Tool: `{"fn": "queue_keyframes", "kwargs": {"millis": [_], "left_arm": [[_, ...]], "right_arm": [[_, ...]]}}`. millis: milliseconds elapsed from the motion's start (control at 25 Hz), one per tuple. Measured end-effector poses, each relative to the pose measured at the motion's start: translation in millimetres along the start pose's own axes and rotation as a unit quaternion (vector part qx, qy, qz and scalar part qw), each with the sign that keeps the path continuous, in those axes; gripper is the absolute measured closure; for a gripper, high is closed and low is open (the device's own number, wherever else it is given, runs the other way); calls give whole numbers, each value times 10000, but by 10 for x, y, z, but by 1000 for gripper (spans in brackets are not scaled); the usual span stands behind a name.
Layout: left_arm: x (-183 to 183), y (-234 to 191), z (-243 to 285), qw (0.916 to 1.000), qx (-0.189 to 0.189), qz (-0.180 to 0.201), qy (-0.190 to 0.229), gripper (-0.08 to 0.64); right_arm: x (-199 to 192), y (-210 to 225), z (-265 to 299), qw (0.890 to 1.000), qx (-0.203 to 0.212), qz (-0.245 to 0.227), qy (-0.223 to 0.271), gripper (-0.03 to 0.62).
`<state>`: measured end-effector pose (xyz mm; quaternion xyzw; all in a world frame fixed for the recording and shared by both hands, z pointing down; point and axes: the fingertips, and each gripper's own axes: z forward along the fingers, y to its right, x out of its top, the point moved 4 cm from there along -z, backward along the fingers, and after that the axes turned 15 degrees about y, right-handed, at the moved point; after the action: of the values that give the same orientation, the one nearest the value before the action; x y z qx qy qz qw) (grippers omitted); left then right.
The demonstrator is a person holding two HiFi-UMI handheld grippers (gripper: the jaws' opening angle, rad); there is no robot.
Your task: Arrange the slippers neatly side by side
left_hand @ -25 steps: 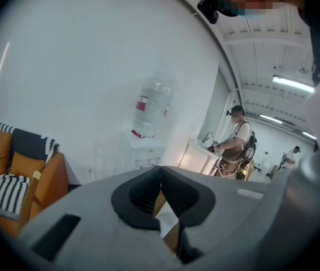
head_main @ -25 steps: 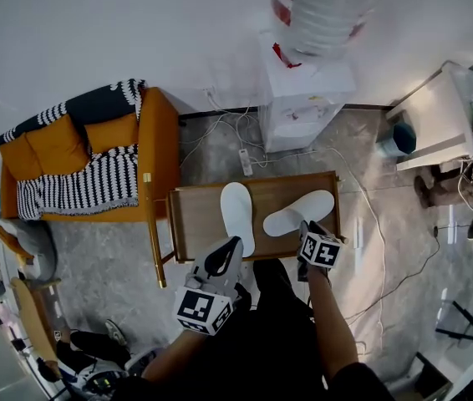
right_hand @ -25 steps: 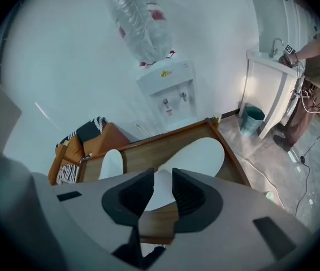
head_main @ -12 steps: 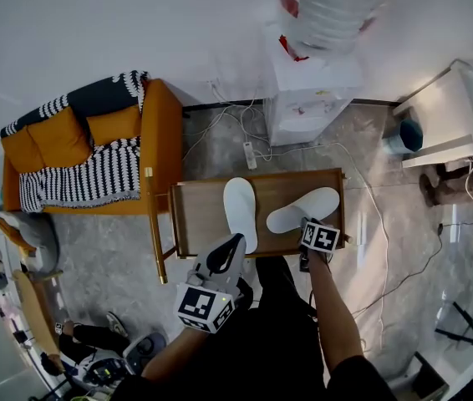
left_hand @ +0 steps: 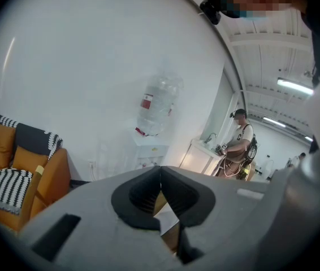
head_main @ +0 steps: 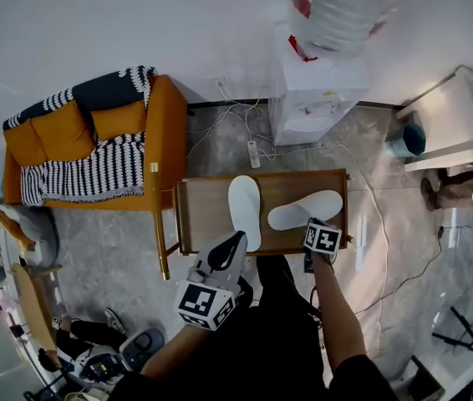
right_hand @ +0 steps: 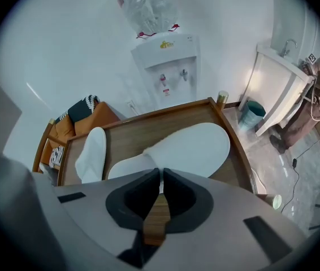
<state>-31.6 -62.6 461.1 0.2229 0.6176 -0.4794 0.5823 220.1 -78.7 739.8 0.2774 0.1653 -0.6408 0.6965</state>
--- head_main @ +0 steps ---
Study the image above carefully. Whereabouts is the grey cushion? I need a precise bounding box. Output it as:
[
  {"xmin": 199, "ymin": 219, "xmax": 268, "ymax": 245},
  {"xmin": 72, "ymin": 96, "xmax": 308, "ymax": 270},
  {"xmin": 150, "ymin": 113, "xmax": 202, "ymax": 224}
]
[{"xmin": 0, "ymin": 205, "xmax": 60, "ymax": 267}]

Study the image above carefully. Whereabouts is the orange sofa cushion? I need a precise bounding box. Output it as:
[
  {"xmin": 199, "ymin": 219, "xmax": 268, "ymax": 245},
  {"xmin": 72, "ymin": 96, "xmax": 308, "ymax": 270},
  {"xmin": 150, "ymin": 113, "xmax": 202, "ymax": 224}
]
[
  {"xmin": 4, "ymin": 119, "xmax": 48, "ymax": 167},
  {"xmin": 30, "ymin": 99, "xmax": 96, "ymax": 163},
  {"xmin": 89, "ymin": 100, "xmax": 150, "ymax": 142}
]

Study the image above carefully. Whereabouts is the black white patterned blanket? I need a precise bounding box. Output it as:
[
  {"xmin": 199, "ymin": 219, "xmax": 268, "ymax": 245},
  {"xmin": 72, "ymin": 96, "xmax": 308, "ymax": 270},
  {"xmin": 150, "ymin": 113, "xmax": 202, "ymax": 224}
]
[{"xmin": 2, "ymin": 65, "xmax": 156, "ymax": 207}]

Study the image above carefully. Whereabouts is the orange pillow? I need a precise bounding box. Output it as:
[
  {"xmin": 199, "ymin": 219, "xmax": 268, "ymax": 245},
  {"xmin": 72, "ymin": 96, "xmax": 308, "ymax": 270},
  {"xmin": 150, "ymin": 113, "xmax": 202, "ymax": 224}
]
[{"xmin": 0, "ymin": 209, "xmax": 38, "ymax": 252}]

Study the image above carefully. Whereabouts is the black metal frame stand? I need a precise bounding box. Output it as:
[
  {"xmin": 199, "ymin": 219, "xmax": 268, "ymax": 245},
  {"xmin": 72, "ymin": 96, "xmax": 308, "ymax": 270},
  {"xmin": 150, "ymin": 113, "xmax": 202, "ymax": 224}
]
[{"xmin": 431, "ymin": 305, "xmax": 473, "ymax": 353}]

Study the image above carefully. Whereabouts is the grey device with dark pads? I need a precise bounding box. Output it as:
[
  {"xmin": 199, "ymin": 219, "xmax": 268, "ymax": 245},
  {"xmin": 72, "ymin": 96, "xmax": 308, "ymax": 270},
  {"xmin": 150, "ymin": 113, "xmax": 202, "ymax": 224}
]
[{"xmin": 119, "ymin": 327, "xmax": 167, "ymax": 372}]

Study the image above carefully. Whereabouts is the black cable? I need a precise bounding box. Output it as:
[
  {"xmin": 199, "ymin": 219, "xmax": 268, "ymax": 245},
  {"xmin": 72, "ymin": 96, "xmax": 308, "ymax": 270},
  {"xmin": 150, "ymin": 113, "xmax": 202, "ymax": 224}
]
[{"xmin": 355, "ymin": 226, "xmax": 445, "ymax": 317}]

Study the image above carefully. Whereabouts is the white slipper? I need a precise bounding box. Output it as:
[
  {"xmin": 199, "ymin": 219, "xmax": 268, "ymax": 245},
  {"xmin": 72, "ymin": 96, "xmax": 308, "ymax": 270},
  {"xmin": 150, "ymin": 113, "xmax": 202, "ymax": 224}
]
[
  {"xmin": 267, "ymin": 189, "xmax": 344, "ymax": 231},
  {"xmin": 227, "ymin": 175, "xmax": 262, "ymax": 253}
]

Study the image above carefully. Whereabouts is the red ribbon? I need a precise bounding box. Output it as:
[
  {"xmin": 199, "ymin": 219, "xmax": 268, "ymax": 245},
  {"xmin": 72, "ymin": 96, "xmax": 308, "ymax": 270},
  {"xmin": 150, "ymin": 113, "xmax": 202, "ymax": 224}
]
[{"xmin": 288, "ymin": 34, "xmax": 319, "ymax": 63}]

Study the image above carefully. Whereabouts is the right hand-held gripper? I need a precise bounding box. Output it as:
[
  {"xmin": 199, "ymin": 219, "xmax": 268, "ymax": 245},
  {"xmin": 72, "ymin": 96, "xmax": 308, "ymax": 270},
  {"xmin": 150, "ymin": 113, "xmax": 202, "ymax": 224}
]
[{"xmin": 303, "ymin": 219, "xmax": 343, "ymax": 262}]

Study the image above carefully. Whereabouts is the orange sofa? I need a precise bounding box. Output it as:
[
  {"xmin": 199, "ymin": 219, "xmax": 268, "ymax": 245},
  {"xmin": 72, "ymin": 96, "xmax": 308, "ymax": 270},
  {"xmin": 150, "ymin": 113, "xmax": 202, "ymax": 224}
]
[{"xmin": 2, "ymin": 73, "xmax": 189, "ymax": 213}]

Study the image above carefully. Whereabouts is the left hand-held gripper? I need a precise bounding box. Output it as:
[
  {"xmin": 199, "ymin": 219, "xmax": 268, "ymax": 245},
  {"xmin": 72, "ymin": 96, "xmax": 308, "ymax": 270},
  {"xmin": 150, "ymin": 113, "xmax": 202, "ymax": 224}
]
[{"xmin": 174, "ymin": 231, "xmax": 254, "ymax": 332}]

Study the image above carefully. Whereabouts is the white power strip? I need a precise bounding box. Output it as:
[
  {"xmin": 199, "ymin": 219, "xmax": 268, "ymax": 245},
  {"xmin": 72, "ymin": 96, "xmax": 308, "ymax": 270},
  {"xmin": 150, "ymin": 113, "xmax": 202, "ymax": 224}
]
[{"xmin": 247, "ymin": 140, "xmax": 262, "ymax": 170}]

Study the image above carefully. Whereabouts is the person's black clothing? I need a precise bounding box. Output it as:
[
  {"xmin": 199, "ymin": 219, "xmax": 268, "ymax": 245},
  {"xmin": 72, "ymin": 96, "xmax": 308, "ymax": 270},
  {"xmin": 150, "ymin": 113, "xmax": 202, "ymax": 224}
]
[{"xmin": 106, "ymin": 255, "xmax": 400, "ymax": 401}]

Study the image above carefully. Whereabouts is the person's left forearm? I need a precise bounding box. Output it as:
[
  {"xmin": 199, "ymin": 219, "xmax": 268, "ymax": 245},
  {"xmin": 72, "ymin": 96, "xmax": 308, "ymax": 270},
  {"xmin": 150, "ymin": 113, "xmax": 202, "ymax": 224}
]
[{"xmin": 141, "ymin": 322, "xmax": 211, "ymax": 380}]

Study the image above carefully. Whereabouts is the clear water bottle red label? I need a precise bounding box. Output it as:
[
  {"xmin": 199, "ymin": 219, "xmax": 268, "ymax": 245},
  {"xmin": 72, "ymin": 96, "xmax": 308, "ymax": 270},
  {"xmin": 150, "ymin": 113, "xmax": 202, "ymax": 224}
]
[{"xmin": 288, "ymin": 0, "xmax": 401, "ymax": 56}]

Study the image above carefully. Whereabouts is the white round fan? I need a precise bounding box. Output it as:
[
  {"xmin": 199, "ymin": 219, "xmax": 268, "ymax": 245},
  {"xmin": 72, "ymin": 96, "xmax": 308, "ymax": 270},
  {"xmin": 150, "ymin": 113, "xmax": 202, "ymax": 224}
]
[{"xmin": 64, "ymin": 386, "xmax": 109, "ymax": 401}]

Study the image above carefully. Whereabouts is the person's right forearm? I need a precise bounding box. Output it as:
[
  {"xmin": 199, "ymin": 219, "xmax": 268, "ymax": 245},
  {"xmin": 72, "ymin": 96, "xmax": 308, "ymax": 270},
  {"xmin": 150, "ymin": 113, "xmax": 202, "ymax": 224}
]
[{"xmin": 310, "ymin": 253, "xmax": 368, "ymax": 373}]

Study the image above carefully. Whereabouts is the gold metal pole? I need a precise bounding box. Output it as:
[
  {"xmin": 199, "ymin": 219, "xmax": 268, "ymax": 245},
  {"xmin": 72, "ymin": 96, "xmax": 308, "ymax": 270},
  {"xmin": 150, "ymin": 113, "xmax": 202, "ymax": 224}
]
[{"xmin": 149, "ymin": 162, "xmax": 171, "ymax": 282}]

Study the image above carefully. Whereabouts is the black electronic unit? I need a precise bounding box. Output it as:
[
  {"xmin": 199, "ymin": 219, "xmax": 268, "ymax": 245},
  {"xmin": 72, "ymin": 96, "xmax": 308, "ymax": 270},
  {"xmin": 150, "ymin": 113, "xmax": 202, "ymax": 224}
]
[{"xmin": 79, "ymin": 353, "xmax": 125, "ymax": 384}]

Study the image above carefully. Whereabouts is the white water dispenser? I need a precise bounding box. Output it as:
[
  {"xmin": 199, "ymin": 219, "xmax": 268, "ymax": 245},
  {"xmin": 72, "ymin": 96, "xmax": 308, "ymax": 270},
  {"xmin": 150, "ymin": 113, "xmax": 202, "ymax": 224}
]
[{"xmin": 268, "ymin": 27, "xmax": 372, "ymax": 147}]

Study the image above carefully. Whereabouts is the white power cable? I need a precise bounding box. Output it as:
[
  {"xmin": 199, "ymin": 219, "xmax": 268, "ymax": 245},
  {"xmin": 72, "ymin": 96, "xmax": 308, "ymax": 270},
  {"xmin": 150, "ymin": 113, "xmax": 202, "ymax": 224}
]
[
  {"xmin": 259, "ymin": 143, "xmax": 390, "ymax": 351},
  {"xmin": 185, "ymin": 84, "xmax": 276, "ymax": 161}
]

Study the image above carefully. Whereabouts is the white sink cabinet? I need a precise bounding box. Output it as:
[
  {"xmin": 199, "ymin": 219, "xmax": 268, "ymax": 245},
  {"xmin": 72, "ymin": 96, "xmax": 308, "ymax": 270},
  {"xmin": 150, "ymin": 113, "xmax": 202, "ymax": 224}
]
[{"xmin": 395, "ymin": 65, "xmax": 473, "ymax": 173}]

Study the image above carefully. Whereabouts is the dark teal waste bin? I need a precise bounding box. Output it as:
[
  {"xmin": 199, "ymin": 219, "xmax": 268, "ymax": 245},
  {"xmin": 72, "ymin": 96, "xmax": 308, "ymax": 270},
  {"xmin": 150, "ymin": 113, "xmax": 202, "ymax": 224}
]
[{"xmin": 384, "ymin": 122, "xmax": 427, "ymax": 159}]

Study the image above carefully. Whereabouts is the wooden tray table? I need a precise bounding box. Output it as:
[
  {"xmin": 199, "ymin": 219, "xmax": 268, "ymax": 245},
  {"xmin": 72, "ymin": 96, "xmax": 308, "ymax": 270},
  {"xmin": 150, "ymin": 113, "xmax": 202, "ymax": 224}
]
[{"xmin": 172, "ymin": 168, "xmax": 353, "ymax": 258}]

